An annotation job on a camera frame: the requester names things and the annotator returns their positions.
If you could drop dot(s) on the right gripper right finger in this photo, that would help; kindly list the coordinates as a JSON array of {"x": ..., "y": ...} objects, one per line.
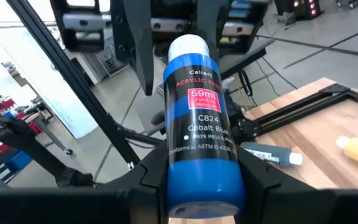
[{"x": 306, "y": 207}]

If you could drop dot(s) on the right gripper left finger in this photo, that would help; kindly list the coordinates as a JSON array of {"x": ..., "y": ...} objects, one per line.
[{"x": 73, "y": 205}]

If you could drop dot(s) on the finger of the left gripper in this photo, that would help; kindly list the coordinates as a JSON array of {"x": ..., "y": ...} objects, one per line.
[
  {"x": 143, "y": 46},
  {"x": 211, "y": 28}
]

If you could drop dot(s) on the small blue paint bottle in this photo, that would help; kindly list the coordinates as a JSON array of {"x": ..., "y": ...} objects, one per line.
[{"x": 200, "y": 174}]

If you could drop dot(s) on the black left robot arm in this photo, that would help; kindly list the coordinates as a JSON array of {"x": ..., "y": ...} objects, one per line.
[{"x": 20, "y": 137}]

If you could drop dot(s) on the large dark teal paint bottle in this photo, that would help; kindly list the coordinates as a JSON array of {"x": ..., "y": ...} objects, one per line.
[{"x": 272, "y": 153}]

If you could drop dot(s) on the grey computer desk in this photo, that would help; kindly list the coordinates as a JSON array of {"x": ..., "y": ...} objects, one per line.
[{"x": 244, "y": 59}]

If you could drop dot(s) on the black computer mouse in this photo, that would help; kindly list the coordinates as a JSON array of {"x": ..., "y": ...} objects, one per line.
[{"x": 158, "y": 119}]

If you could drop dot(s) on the black box glowing lights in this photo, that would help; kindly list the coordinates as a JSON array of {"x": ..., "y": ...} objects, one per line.
[{"x": 300, "y": 7}]

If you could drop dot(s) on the black aluminium table frame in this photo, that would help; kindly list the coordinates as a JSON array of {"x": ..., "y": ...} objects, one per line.
[{"x": 73, "y": 81}]

